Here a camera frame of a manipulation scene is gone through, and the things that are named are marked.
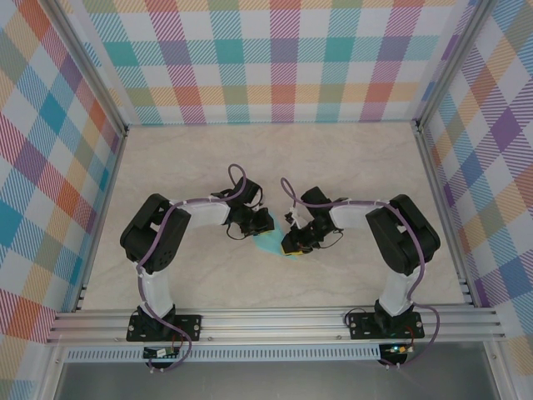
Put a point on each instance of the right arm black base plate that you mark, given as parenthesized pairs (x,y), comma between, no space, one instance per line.
(360,327)

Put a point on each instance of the aluminium mounting beam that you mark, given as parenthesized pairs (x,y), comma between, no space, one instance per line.
(270,325)

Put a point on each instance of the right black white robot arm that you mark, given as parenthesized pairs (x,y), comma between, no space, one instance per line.
(404,241)

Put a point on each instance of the light blue paper sheet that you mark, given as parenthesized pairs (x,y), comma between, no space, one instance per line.
(270,243)

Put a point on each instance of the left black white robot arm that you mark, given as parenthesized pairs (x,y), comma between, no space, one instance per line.
(154,241)

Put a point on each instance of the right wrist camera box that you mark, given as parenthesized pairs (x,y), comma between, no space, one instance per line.
(294,217)

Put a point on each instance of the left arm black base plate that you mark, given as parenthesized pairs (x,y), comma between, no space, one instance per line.
(187,321)

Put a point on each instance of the aluminium frame leg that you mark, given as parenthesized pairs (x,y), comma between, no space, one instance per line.
(497,371)
(52,371)

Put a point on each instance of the aluminium corner post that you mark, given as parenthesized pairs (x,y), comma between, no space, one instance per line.
(85,62)
(449,62)

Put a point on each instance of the aluminium side rail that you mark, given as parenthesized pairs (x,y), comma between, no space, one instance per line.
(442,208)
(104,210)

